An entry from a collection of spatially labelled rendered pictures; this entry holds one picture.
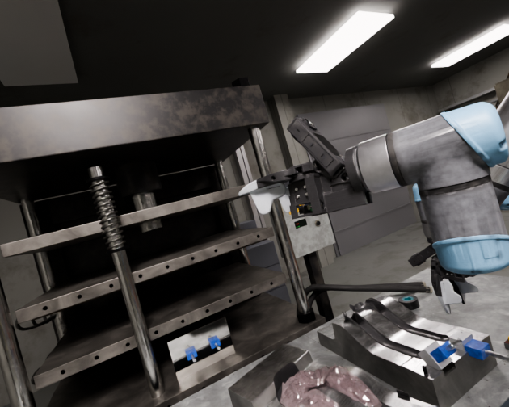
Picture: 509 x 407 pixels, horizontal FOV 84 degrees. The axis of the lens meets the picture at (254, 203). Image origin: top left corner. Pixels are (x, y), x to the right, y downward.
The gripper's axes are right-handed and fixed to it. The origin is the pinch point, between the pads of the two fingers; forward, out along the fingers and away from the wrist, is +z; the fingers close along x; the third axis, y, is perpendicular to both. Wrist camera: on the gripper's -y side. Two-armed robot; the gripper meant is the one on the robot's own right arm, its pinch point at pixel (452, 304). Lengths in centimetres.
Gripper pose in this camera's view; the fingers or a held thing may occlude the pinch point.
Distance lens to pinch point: 100.7
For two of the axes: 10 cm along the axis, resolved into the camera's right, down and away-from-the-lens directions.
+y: 3.9, -1.1, -9.1
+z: 2.7, 9.6, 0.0
